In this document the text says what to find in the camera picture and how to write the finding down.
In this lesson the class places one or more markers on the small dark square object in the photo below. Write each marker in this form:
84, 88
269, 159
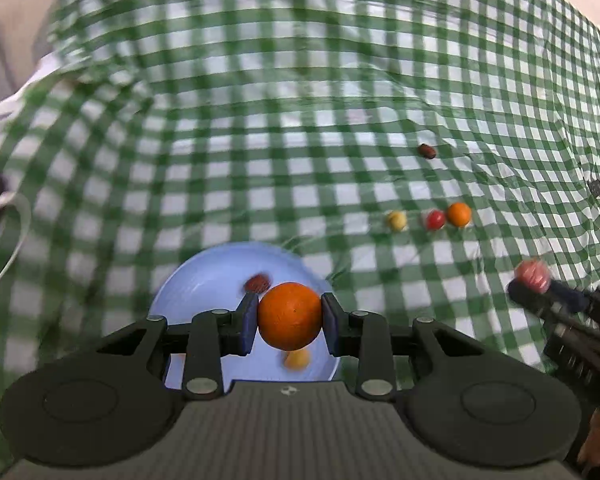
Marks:
595, 188

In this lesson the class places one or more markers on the dark red fruit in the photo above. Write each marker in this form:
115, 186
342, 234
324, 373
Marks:
257, 283

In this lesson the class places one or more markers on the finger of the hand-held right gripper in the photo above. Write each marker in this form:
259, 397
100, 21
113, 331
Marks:
527, 297
570, 297

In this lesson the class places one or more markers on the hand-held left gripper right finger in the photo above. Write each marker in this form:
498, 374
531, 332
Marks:
331, 321

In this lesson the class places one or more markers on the dark brown date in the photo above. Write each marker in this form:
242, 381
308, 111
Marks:
426, 150

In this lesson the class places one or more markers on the green checked tablecloth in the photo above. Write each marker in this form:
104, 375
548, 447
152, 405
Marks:
280, 85

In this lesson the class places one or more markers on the pink red fruit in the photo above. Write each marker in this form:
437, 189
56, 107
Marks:
531, 274

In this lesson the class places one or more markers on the blue plate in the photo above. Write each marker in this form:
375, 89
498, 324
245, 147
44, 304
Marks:
205, 280

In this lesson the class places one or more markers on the small yellow fruit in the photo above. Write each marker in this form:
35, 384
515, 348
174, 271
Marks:
396, 220

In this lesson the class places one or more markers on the orange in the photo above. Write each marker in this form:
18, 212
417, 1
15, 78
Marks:
459, 214
290, 316

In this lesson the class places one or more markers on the person's right hand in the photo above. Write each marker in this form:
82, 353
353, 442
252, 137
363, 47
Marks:
599, 440

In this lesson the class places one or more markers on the red cherry tomato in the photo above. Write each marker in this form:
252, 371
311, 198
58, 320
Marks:
435, 220

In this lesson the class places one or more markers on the white sheet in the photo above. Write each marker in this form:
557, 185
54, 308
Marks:
10, 95

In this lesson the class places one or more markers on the peeled tangerine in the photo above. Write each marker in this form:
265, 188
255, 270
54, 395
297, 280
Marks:
298, 360

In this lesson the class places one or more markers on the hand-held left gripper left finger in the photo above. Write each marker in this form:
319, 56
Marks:
249, 321

